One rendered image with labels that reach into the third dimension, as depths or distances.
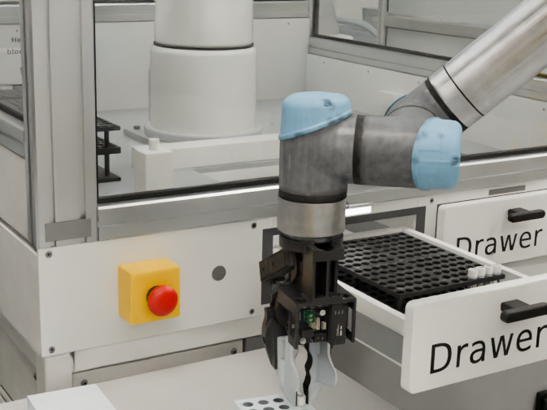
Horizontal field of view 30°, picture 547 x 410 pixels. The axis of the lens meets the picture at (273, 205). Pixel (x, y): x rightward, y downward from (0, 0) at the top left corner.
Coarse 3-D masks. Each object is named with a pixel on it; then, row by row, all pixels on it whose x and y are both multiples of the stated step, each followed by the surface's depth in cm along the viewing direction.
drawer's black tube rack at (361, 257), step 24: (360, 240) 150; (384, 240) 150; (408, 240) 150; (360, 264) 139; (384, 264) 139; (408, 264) 139; (432, 264) 139; (456, 264) 140; (480, 264) 140; (360, 288) 138; (384, 288) 130; (456, 288) 139
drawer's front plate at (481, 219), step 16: (528, 192) 169; (544, 192) 169; (448, 208) 158; (464, 208) 160; (480, 208) 162; (496, 208) 163; (528, 208) 167; (544, 208) 169; (448, 224) 159; (464, 224) 160; (480, 224) 162; (496, 224) 164; (512, 224) 166; (528, 224) 168; (544, 224) 170; (448, 240) 160; (464, 240) 161; (512, 240) 167; (528, 240) 169; (544, 240) 171; (480, 256) 164; (496, 256) 166; (512, 256) 168; (528, 256) 170
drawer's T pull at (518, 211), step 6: (510, 210) 164; (516, 210) 164; (522, 210) 164; (534, 210) 164; (540, 210) 164; (510, 216) 161; (516, 216) 161; (522, 216) 162; (528, 216) 162; (534, 216) 163; (540, 216) 164
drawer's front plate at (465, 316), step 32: (480, 288) 122; (512, 288) 123; (544, 288) 126; (416, 320) 116; (448, 320) 119; (480, 320) 121; (544, 320) 127; (416, 352) 117; (480, 352) 123; (512, 352) 126; (544, 352) 129; (416, 384) 118; (448, 384) 121
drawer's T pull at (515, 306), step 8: (504, 304) 122; (512, 304) 122; (520, 304) 122; (528, 304) 122; (536, 304) 121; (544, 304) 122; (504, 312) 119; (512, 312) 119; (520, 312) 119; (528, 312) 120; (536, 312) 121; (544, 312) 122; (504, 320) 119; (512, 320) 119; (520, 320) 120
